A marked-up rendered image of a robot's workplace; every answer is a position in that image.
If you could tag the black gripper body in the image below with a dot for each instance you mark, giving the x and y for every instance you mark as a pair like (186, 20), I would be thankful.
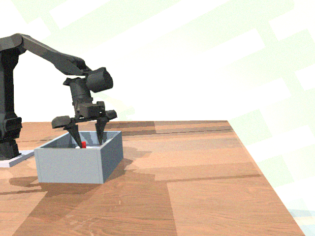
(64, 121)

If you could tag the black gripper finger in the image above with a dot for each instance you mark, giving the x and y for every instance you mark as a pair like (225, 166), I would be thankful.
(73, 130)
(100, 126)

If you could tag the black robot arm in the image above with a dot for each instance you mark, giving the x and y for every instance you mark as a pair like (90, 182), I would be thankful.
(11, 47)

